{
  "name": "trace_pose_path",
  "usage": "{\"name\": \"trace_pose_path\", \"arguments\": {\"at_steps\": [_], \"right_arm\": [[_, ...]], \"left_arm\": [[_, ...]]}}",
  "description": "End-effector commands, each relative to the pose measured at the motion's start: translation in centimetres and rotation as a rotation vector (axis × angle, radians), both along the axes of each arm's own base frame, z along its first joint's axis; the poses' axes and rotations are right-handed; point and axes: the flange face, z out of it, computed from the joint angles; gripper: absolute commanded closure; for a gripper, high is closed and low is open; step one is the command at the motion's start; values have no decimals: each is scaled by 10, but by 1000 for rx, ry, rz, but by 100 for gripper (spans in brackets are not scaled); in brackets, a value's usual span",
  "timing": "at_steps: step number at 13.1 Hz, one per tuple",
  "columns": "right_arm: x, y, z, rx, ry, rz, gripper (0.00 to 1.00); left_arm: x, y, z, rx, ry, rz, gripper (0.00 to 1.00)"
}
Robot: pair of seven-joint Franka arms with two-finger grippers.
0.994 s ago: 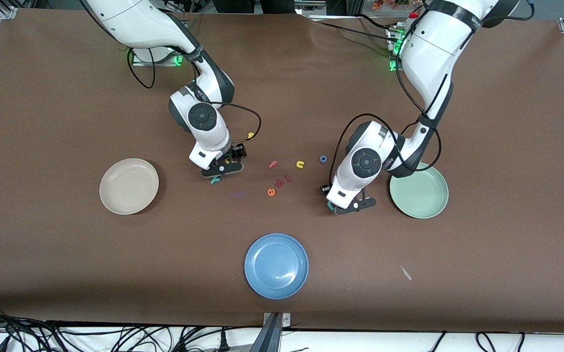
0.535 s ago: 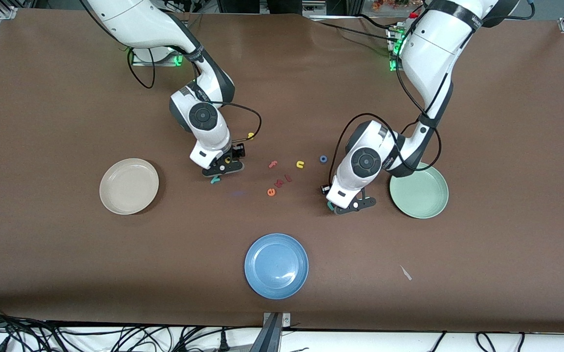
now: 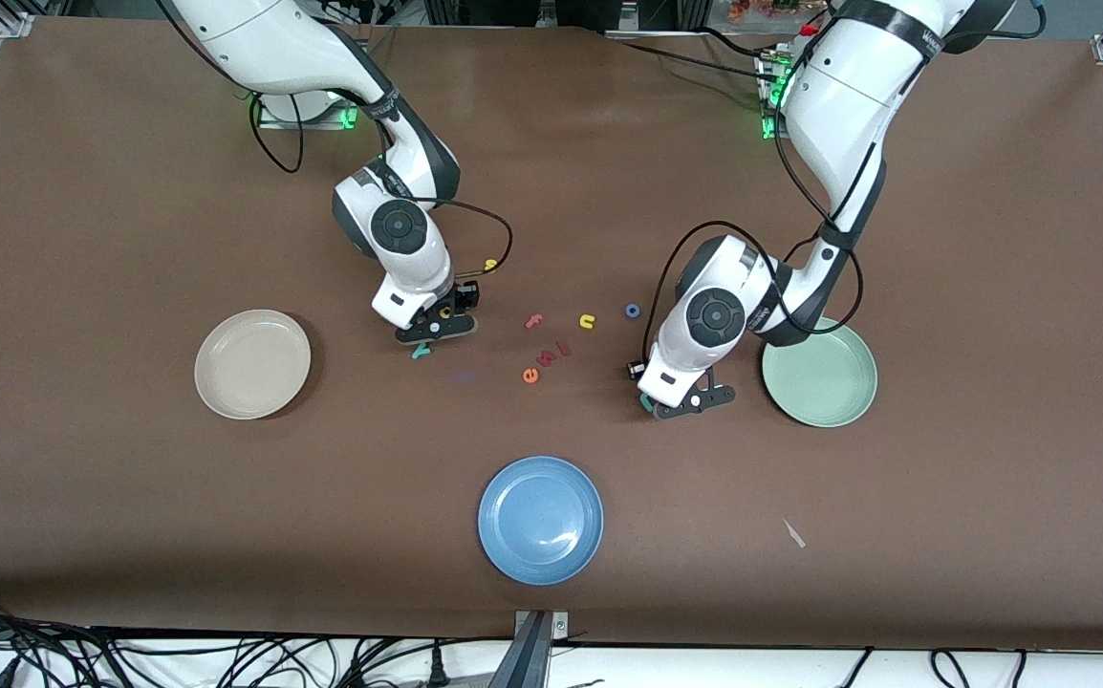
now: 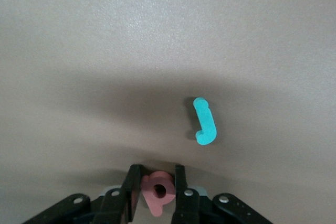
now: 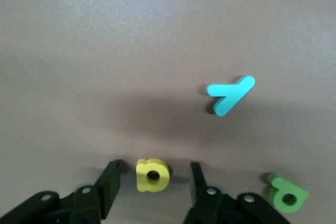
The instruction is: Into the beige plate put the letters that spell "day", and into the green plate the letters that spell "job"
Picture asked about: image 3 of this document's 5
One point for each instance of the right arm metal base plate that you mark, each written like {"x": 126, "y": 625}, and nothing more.
{"x": 279, "y": 119}

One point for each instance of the pink foam letter f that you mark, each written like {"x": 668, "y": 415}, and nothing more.
{"x": 533, "y": 321}

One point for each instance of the teal foam letter y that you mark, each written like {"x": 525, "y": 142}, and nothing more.
{"x": 421, "y": 354}

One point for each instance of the small white paper scrap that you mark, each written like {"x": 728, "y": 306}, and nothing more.
{"x": 793, "y": 533}

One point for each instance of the black power plug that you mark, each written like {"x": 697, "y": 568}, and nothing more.
{"x": 437, "y": 669}

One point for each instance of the blue round plate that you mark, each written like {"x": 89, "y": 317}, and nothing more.
{"x": 540, "y": 521}

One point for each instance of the orange flower bunch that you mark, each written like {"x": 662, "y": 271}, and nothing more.
{"x": 762, "y": 8}

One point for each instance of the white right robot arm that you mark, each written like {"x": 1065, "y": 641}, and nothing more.
{"x": 399, "y": 229}

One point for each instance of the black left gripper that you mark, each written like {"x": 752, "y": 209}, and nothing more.
{"x": 638, "y": 375}

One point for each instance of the beige round plate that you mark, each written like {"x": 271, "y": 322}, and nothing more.
{"x": 252, "y": 365}

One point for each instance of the grey metal camera post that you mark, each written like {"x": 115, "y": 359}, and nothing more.
{"x": 532, "y": 650}

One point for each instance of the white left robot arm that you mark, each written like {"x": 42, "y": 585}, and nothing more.
{"x": 714, "y": 320}

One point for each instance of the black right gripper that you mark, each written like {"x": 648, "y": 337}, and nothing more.
{"x": 465, "y": 294}

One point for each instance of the pale green round plate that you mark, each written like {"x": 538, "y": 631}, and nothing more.
{"x": 824, "y": 382}

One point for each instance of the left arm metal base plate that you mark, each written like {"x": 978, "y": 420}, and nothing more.
{"x": 769, "y": 129}

